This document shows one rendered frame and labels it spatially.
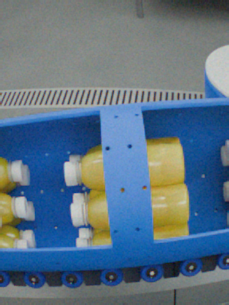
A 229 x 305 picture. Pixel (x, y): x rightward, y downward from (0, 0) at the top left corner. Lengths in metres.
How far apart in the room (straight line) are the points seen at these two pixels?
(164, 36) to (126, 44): 0.25
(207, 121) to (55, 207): 0.34
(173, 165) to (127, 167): 0.10
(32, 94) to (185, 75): 0.81
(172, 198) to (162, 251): 0.09
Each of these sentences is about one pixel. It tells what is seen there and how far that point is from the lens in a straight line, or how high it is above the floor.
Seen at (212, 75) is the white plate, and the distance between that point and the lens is 1.36.
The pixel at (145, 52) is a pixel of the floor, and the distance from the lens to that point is 3.28.
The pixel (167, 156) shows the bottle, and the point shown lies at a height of 1.18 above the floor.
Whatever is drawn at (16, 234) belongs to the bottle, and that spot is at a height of 1.02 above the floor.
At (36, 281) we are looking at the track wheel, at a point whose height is 0.96.
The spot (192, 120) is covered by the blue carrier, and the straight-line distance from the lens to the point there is 1.11.
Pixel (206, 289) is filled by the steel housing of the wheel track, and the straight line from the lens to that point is 1.12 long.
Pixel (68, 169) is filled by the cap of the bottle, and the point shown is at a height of 1.16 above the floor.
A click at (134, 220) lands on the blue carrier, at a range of 0.89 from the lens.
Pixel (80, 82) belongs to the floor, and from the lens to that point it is 3.08.
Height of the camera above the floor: 1.84
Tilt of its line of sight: 44 degrees down
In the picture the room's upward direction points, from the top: 7 degrees counter-clockwise
